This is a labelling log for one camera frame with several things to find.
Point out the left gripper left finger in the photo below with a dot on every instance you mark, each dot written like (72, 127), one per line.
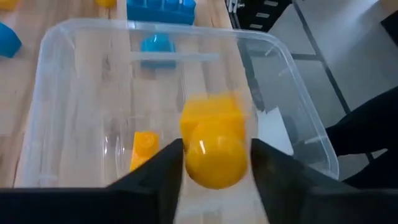
(93, 205)

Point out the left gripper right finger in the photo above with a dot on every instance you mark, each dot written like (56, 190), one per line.
(311, 202)

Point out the small yellow toy block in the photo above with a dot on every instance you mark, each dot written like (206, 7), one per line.
(105, 3)

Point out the long blue toy block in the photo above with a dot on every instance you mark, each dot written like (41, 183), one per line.
(161, 14)

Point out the person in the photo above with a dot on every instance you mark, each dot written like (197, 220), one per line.
(367, 130)

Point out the clear plastic bin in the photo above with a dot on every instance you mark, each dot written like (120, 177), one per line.
(77, 109)

